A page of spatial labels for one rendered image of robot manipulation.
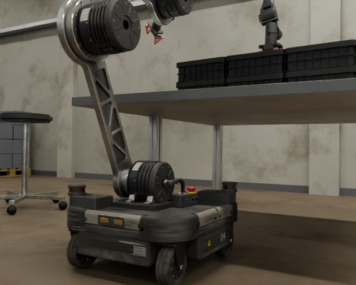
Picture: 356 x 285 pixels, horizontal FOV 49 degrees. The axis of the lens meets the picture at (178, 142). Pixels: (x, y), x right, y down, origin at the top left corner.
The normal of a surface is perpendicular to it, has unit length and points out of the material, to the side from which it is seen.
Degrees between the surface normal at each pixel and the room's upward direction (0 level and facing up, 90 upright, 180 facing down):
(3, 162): 90
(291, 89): 90
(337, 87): 90
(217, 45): 90
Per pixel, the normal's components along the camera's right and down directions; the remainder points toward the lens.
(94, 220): -0.49, 0.05
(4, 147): 0.88, 0.00
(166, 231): 0.11, -0.01
